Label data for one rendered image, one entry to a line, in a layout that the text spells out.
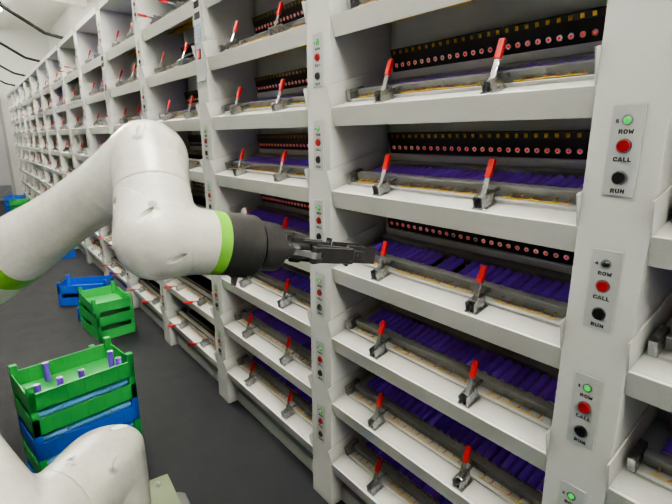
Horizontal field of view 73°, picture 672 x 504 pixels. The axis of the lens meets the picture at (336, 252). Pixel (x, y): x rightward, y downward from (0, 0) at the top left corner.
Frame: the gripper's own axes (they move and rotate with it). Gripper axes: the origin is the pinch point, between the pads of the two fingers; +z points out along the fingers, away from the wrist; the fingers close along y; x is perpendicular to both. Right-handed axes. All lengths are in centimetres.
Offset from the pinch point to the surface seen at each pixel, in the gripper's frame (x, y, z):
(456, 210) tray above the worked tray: 10.6, 7.9, 16.7
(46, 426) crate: -70, -83, -32
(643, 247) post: 9.4, 39.0, 17.0
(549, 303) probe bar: -3.0, 24.1, 26.5
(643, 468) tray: -25, 42, 31
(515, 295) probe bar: -3.3, 17.6, 26.5
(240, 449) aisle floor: -84, -71, 27
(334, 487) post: -76, -30, 36
